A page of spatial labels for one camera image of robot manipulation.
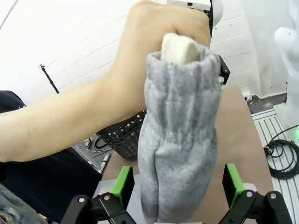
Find bare person forearm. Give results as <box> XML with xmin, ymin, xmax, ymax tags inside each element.
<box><xmin>0</xmin><ymin>69</ymin><xmax>145</xmax><ymax>163</ymax></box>

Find dark navy person top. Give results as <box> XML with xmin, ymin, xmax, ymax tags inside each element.
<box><xmin>0</xmin><ymin>90</ymin><xmax>107</xmax><ymax>221</ymax></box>

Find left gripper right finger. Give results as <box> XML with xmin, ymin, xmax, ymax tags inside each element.
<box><xmin>218</xmin><ymin>162</ymin><xmax>292</xmax><ymax>224</ymax></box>

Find dark grey perforated basket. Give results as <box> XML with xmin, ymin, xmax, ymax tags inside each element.
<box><xmin>96</xmin><ymin>111</ymin><xmax>147</xmax><ymax>161</ymax></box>

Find white plastic pipe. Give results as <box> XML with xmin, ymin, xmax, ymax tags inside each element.
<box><xmin>99</xmin><ymin>153</ymin><xmax>111</xmax><ymax>175</ymax></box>

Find white power strip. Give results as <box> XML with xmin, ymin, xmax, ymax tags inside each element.
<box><xmin>242</xmin><ymin>91</ymin><xmax>256</xmax><ymax>101</ymax></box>

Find bare person hand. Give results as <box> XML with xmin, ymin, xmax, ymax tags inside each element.
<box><xmin>111</xmin><ymin>0</ymin><xmax>211</xmax><ymax>111</ymax></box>

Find grey fleece training pants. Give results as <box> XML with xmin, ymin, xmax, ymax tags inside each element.
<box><xmin>136</xmin><ymin>33</ymin><xmax>222</xmax><ymax>224</ymax></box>

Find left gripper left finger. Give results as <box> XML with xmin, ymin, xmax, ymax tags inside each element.
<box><xmin>61</xmin><ymin>165</ymin><xmax>135</xmax><ymax>224</ymax></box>

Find blue denim cloth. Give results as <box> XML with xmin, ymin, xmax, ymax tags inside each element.
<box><xmin>0</xmin><ymin>183</ymin><xmax>46</xmax><ymax>224</ymax></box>

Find ribbed aluminium base plate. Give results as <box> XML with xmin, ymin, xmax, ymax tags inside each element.
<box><xmin>251</xmin><ymin>104</ymin><xmax>299</xmax><ymax>224</ymax></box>

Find loose cables on floor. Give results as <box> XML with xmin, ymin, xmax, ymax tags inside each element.
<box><xmin>85</xmin><ymin>135</ymin><xmax>113</xmax><ymax>161</ymax></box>

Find thin black stand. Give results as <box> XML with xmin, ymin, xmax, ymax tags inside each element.
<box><xmin>39</xmin><ymin>63</ymin><xmax>60</xmax><ymax>95</ymax></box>

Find black coiled cable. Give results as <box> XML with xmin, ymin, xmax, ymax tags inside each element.
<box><xmin>263</xmin><ymin>125</ymin><xmax>299</xmax><ymax>181</ymax></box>

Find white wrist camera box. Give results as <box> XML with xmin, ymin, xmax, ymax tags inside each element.
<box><xmin>166</xmin><ymin>0</ymin><xmax>211</xmax><ymax>12</ymax></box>

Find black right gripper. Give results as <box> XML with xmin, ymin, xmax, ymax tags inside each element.
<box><xmin>207</xmin><ymin>9</ymin><xmax>231</xmax><ymax>85</ymax></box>

